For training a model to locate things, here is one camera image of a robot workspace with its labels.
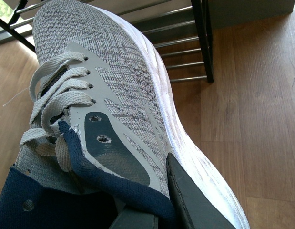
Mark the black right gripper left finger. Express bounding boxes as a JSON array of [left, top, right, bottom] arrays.
[[109, 207, 159, 229]]

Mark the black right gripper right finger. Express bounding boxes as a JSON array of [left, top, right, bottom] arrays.
[[167, 153, 234, 229]]

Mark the grey knit sneaker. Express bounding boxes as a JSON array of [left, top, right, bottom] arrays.
[[0, 0, 251, 229]]

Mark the black metal shoe rack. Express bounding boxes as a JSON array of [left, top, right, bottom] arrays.
[[0, 0, 214, 83]]

